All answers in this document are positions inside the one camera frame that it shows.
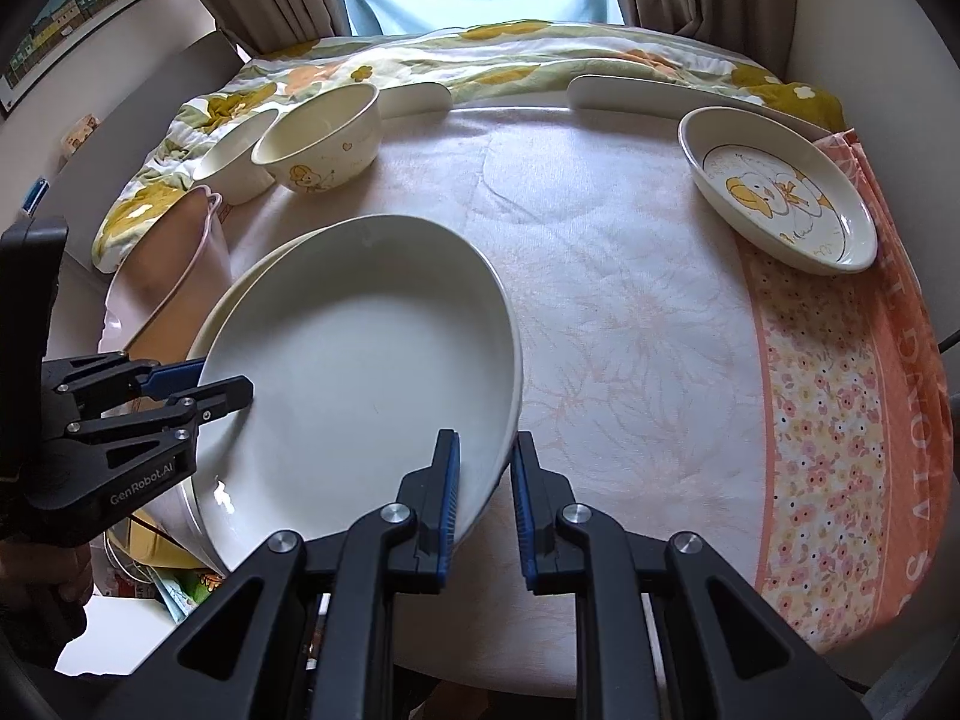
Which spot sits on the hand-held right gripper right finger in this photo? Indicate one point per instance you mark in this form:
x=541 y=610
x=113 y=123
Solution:
x=523 y=510

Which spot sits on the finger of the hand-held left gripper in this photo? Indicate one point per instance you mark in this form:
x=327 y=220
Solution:
x=176 y=377
x=221 y=397

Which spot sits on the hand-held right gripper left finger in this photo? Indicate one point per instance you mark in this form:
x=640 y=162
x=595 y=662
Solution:
x=450 y=495

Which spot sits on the cream plate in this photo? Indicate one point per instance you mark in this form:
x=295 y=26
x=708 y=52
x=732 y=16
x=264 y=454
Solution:
x=211 y=311

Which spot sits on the large white plate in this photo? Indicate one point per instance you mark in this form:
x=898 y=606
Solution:
x=352 y=360

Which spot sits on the small white bowl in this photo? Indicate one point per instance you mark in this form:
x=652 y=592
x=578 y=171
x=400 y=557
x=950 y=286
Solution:
x=232 y=165

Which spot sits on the cream duck-printed bowl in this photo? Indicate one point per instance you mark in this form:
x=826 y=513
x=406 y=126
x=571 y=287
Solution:
x=330 y=150

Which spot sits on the duck-printed oval plate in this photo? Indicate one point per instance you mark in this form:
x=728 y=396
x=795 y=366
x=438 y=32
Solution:
x=780 y=195

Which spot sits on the person's left hand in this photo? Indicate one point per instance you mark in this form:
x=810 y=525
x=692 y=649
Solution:
x=52 y=574

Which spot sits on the yellow container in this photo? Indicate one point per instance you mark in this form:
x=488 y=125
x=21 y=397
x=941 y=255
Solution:
x=154 y=546

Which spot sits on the colourful printed packet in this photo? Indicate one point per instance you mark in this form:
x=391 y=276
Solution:
x=187 y=589

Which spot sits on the pale pink floral tablecloth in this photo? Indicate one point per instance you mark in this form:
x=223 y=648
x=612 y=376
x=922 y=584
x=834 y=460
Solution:
x=637 y=330

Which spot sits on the small blue object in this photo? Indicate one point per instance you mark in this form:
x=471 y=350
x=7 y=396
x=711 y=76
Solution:
x=34 y=196

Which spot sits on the small printed box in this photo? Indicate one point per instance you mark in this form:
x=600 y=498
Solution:
x=79 y=133

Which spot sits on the white board panel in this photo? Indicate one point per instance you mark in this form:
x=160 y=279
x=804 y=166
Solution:
x=142 y=105

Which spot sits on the orange floral cloth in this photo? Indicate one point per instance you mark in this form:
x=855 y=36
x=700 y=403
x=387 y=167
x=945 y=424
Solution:
x=825 y=427

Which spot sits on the short white table rim guard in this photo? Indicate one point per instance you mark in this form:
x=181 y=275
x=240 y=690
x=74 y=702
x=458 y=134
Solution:
x=416 y=99

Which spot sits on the yellow floral blanket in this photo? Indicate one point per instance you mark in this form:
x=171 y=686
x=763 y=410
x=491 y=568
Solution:
x=480 y=52

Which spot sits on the long white table rim guard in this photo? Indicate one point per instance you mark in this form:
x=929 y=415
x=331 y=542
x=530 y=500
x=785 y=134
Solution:
x=660 y=94

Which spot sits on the framed wall picture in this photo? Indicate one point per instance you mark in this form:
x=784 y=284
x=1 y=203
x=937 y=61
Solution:
x=67 y=15

